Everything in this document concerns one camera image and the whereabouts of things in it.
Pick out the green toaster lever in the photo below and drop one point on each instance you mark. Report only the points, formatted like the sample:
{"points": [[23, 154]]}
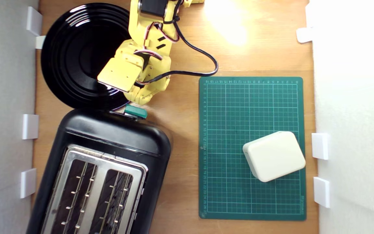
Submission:
{"points": [[136, 111]]}

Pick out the black two-slot toaster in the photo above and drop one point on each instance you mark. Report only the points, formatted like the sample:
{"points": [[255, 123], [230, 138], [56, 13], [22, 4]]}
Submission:
{"points": [[115, 136]]}

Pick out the black plate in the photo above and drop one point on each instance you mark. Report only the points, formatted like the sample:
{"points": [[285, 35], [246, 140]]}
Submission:
{"points": [[73, 58]]}

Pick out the green cutting mat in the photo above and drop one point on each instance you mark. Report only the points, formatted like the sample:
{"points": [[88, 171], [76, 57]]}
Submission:
{"points": [[239, 110]]}

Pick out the white block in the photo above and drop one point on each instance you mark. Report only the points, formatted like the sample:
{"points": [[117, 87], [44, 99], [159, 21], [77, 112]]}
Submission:
{"points": [[274, 156]]}

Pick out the yellow wrist camera housing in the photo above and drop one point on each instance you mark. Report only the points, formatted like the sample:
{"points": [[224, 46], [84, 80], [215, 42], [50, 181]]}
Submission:
{"points": [[119, 74]]}

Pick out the white wall clip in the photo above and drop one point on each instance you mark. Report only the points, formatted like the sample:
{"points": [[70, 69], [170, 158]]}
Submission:
{"points": [[28, 183], [40, 42], [33, 20], [320, 146], [304, 34], [321, 192], [30, 126]]}

